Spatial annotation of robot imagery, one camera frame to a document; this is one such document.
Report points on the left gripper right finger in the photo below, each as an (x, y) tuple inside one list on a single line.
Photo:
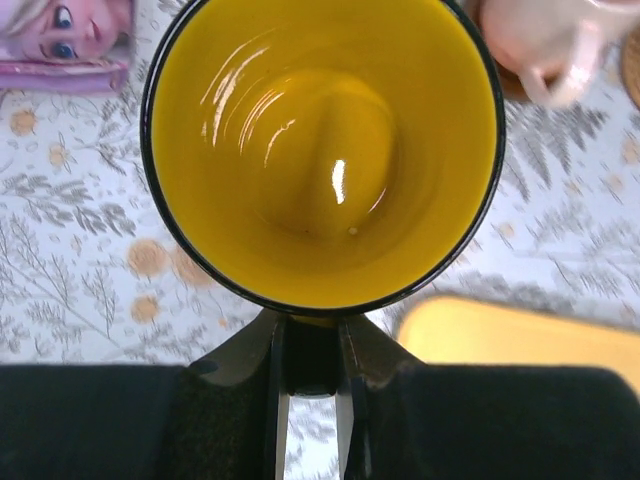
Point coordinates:
[(401, 418)]

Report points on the floral tablecloth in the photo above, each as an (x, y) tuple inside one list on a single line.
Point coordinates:
[(91, 275)]

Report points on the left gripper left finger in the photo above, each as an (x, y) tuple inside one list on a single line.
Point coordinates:
[(221, 417)]

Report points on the yellow mug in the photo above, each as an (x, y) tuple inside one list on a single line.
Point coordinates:
[(322, 159)]

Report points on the woven rattan coaster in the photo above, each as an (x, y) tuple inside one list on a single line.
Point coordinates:
[(630, 65)]

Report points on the light pink mug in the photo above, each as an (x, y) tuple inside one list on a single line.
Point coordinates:
[(553, 48)]

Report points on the yellow tray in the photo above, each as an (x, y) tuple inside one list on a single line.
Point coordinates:
[(454, 330)]

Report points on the dark wooden coaster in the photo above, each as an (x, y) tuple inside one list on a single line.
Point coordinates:
[(511, 85)]

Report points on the pink snowflake cloth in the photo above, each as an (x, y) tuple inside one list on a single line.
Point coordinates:
[(67, 46)]

